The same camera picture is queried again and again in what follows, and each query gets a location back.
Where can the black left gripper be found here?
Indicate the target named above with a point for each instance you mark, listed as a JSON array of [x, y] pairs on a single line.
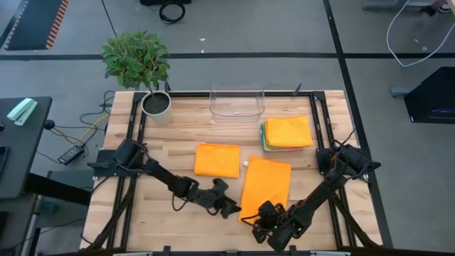
[[211, 197]]

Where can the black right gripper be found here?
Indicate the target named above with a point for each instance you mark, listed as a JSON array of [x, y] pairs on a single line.
[[281, 224]]

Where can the orange microfiber towel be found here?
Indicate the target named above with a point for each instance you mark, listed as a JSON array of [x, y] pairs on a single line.
[[289, 131], [217, 160], [264, 185]]

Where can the green microfiber towel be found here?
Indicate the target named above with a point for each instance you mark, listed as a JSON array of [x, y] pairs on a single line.
[[267, 144]]

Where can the blue microfiber towel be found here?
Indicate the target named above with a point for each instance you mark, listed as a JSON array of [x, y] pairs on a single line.
[[262, 140]]

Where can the pink microfiber towel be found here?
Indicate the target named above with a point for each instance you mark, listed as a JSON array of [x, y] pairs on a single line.
[[288, 149]]

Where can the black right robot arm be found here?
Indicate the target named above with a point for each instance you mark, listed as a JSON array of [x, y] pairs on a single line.
[[330, 185]]

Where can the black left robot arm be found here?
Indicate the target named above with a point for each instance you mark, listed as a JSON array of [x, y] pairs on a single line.
[[160, 170]]

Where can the clear plastic bin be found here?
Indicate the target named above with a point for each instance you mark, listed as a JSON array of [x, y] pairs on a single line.
[[236, 103]]

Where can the grey desk base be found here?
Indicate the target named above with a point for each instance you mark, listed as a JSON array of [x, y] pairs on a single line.
[[71, 177]]

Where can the black power adapter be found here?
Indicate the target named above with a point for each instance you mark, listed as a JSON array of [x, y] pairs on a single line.
[[71, 154]]

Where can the green leafy plant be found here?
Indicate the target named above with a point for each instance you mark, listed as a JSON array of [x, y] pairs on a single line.
[[136, 58]]

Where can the black round knob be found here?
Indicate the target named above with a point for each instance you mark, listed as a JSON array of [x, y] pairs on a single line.
[[49, 124]]

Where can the grey desk foot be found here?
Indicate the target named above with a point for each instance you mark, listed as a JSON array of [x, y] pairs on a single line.
[[391, 5], [400, 91]]

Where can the black desk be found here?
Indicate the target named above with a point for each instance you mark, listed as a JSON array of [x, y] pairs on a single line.
[[25, 153]]

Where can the black cabinet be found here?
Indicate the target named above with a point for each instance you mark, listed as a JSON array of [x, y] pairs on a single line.
[[437, 92]]

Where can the mint green stapler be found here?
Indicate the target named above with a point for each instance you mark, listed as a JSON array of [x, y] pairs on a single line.
[[22, 111]]

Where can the black orange-edged floor mat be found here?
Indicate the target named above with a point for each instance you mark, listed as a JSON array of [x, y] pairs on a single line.
[[32, 25]]

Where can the person's shoe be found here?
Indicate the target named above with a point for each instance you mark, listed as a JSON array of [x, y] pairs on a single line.
[[430, 10]]

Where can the black metal table frame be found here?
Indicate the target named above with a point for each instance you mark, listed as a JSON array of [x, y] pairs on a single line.
[[192, 94]]

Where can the black slanted frame strut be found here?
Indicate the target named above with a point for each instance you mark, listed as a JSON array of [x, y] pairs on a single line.
[[167, 87], [297, 90]]

